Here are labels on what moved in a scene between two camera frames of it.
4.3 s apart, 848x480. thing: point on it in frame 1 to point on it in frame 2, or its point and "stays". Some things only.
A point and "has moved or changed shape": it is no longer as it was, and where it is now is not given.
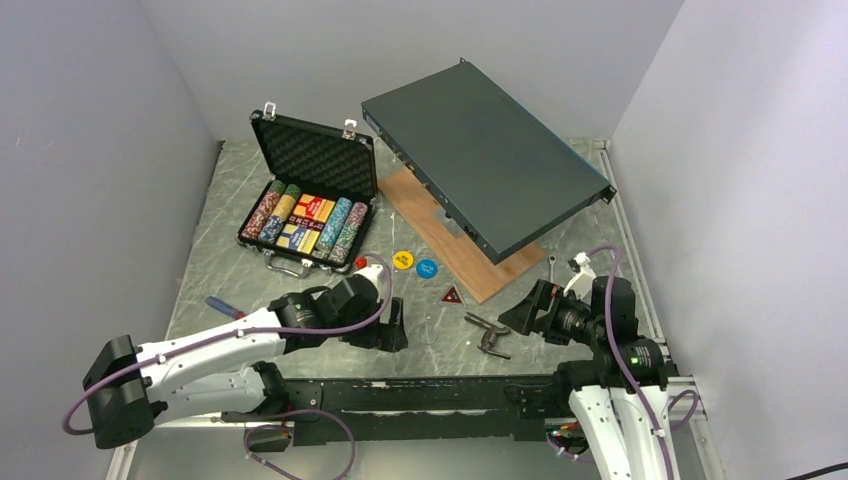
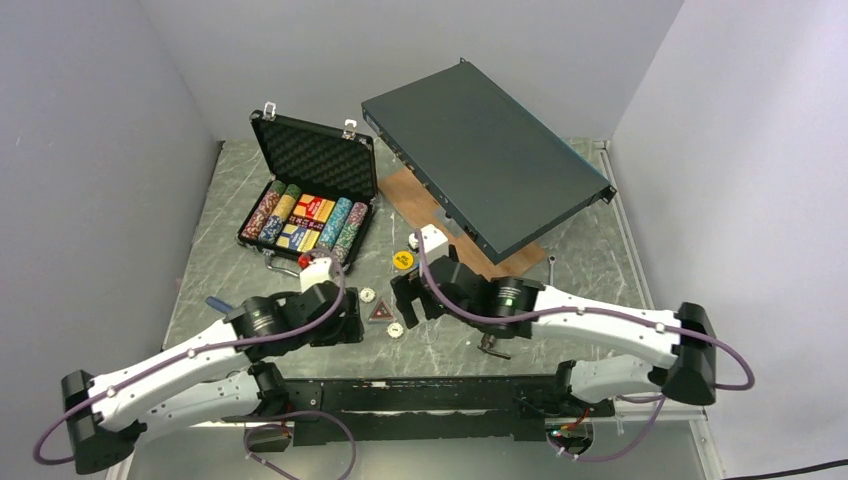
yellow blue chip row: [271, 227] stays
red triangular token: [453, 295] has moved or changed shape
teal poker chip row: [333, 227] stays
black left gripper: [383, 336] to [345, 328]
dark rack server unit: [499, 176] stays
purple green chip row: [347, 238] stays
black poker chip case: [320, 201] stays
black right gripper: [523, 315] to [407, 288]
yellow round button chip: [403, 260] stays
